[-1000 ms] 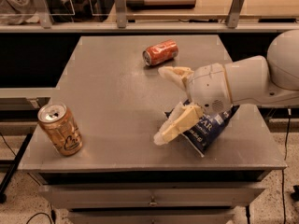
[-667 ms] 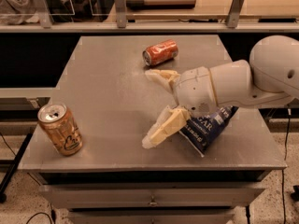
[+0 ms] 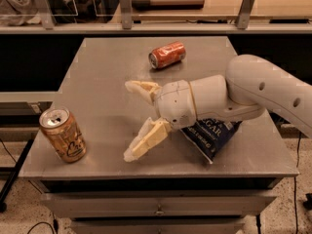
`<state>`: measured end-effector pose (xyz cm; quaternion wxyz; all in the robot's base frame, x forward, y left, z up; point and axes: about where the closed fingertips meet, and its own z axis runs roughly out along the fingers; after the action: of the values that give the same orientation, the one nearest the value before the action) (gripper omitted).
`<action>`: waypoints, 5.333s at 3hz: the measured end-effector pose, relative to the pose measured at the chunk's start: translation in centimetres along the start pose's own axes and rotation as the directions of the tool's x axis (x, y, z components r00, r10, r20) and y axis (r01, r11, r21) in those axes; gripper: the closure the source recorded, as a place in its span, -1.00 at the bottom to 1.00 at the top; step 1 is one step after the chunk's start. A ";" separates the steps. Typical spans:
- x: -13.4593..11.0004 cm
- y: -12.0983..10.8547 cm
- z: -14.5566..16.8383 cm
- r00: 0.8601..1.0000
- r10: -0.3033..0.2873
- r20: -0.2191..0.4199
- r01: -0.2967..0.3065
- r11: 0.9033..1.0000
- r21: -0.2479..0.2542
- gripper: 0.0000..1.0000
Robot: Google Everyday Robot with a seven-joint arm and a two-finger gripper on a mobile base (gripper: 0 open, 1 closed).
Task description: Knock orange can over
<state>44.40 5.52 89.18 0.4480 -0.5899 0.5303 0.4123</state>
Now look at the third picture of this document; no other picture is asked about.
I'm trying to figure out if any red soda can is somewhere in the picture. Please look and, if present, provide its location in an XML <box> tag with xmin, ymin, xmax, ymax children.
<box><xmin>148</xmin><ymin>41</ymin><xmax>186</xmax><ymax>69</ymax></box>

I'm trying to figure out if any black cable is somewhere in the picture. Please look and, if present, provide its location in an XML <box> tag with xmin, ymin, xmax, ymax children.
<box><xmin>292</xmin><ymin>132</ymin><xmax>304</xmax><ymax>234</ymax></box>
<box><xmin>25</xmin><ymin>212</ymin><xmax>59</xmax><ymax>234</ymax></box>

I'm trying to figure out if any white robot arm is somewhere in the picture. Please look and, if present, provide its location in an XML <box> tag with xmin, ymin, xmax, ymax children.
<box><xmin>124</xmin><ymin>55</ymin><xmax>312</xmax><ymax>162</ymax></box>

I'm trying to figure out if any black cable right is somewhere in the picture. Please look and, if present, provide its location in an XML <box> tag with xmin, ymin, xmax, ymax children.
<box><xmin>292</xmin><ymin>132</ymin><xmax>304</xmax><ymax>234</ymax></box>

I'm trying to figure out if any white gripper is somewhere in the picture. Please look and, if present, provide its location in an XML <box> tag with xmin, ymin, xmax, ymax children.
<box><xmin>124</xmin><ymin>80</ymin><xmax>196</xmax><ymax>162</ymax></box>

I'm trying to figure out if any metal bracket middle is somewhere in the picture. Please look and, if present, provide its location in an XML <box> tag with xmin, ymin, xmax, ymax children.
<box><xmin>119</xmin><ymin>0</ymin><xmax>133</xmax><ymax>29</ymax></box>

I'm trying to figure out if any grey metal drawer cabinet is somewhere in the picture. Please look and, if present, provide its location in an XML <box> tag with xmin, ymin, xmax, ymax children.
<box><xmin>41</xmin><ymin>189</ymin><xmax>276</xmax><ymax>234</ymax></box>

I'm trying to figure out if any black stand leg left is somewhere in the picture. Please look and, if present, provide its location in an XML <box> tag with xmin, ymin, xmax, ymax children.
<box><xmin>0</xmin><ymin>139</ymin><xmax>33</xmax><ymax>213</ymax></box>

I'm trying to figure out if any blue potato chips bag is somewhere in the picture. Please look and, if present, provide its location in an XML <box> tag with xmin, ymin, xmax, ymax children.
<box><xmin>181</xmin><ymin>119</ymin><xmax>241</xmax><ymax>164</ymax></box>

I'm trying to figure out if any grey cloth behind glass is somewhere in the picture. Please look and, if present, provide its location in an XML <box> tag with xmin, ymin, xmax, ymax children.
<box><xmin>0</xmin><ymin>0</ymin><xmax>76</xmax><ymax>26</ymax></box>

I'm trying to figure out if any gold orange soda can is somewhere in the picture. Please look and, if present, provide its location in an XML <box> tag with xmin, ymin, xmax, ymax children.
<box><xmin>39</xmin><ymin>107</ymin><xmax>86</xmax><ymax>163</ymax></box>

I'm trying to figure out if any black cable bottom left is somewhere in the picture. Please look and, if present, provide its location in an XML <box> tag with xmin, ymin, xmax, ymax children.
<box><xmin>25</xmin><ymin>212</ymin><xmax>59</xmax><ymax>234</ymax></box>

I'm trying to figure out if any metal bracket left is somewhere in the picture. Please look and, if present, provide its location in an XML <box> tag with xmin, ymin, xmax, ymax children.
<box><xmin>34</xmin><ymin>0</ymin><xmax>56</xmax><ymax>29</ymax></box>

